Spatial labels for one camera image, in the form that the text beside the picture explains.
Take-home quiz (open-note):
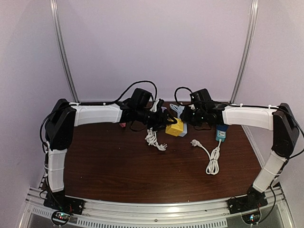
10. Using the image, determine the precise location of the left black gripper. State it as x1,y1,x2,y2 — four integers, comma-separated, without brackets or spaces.
136,107,177,133

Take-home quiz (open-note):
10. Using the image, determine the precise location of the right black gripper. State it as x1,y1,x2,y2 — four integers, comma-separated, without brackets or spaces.
180,105,206,127

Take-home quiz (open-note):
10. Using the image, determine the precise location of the yellow cube adapter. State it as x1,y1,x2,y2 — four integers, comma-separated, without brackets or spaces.
165,118,183,137

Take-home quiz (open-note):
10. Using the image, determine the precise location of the light blue power strip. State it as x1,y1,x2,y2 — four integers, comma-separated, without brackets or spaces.
177,106,189,139

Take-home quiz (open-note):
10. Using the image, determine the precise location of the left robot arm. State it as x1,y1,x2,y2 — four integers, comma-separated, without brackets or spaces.
43,98,177,211

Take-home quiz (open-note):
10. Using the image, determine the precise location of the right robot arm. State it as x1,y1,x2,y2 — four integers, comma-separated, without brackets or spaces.
181,102,304,210

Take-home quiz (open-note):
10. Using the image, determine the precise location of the teal blue socket box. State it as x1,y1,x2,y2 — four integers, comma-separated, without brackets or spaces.
216,124,228,142

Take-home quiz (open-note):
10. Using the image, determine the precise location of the light blue strip cable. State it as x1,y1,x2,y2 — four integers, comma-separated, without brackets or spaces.
170,103,185,117

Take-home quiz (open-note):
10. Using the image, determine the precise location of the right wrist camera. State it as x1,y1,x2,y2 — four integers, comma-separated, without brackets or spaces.
190,88,212,106

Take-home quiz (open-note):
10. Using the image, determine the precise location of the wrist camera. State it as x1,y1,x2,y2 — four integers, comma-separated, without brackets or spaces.
129,88,152,109
190,88,212,106

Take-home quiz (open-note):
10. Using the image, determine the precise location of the white coiled strip cable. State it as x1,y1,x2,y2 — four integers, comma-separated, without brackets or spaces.
145,128,168,152

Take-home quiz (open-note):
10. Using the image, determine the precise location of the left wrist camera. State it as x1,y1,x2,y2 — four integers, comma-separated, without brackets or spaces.
129,88,152,109

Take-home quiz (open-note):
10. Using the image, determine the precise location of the white cable with plug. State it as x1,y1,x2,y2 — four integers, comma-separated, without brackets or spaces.
190,139,222,176

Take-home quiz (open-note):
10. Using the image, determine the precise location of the right aluminium frame post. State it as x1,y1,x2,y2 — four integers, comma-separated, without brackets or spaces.
230,0,259,103

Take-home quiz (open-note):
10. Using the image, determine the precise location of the aluminium frame post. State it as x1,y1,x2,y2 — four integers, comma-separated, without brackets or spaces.
230,0,259,103
49,0,79,102

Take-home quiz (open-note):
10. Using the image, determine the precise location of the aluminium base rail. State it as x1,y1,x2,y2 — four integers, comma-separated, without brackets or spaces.
20,182,295,228

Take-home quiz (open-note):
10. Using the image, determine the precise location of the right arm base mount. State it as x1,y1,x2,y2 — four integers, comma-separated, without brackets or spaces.
227,186,268,214

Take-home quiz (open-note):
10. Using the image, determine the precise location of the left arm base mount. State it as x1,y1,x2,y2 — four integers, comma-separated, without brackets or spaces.
43,188,85,215

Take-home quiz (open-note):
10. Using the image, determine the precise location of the left aluminium frame post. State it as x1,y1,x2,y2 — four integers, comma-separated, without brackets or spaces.
49,0,79,102

